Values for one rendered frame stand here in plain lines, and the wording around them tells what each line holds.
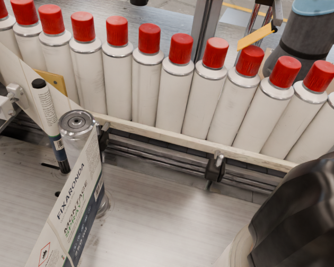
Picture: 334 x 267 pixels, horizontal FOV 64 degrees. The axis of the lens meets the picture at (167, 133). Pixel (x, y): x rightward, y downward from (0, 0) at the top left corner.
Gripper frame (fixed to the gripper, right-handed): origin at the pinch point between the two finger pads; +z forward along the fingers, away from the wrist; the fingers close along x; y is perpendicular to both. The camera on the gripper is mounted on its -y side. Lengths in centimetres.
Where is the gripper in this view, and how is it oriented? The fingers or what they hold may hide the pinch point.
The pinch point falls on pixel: (331, 149)
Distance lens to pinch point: 56.2
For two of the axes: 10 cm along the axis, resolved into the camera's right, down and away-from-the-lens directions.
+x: 7.9, 5.4, 2.9
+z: -5.6, 4.6, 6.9
